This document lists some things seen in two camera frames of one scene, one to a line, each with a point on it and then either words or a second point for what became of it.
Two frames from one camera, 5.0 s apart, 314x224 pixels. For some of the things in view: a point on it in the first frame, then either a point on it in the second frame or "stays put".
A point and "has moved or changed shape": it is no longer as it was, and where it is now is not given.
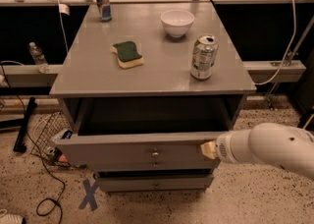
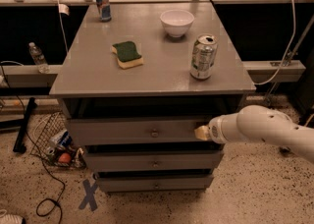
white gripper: (226, 149) to (215, 131)
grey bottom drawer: (158, 183) stays put
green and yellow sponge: (128, 55) stays put
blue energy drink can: (103, 3) stays put
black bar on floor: (19, 145) stays put
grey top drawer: (143, 129) has moved or changed shape
